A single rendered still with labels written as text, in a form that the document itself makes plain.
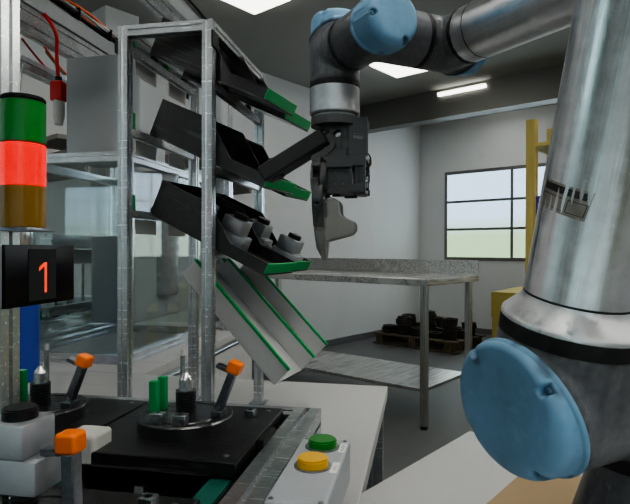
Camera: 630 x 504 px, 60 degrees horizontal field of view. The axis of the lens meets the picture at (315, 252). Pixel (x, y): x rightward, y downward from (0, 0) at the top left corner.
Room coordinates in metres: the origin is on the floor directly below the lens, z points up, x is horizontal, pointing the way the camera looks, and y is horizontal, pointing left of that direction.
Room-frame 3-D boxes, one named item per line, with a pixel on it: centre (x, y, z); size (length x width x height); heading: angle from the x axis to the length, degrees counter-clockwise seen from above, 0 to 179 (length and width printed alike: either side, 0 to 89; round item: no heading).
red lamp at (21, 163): (0.66, 0.35, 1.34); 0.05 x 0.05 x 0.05
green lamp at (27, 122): (0.66, 0.35, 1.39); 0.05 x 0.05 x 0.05
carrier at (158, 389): (0.82, 0.19, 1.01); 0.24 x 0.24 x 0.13; 79
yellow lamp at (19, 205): (0.66, 0.35, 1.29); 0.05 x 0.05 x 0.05
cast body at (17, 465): (0.49, 0.27, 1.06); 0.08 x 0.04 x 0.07; 79
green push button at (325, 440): (0.77, -0.01, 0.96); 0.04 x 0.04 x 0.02
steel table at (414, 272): (4.71, -0.19, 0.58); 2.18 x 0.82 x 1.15; 50
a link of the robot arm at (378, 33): (0.75, -0.09, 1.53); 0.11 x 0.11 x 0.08; 27
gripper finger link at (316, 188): (0.81, -0.01, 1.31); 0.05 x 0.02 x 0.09; 169
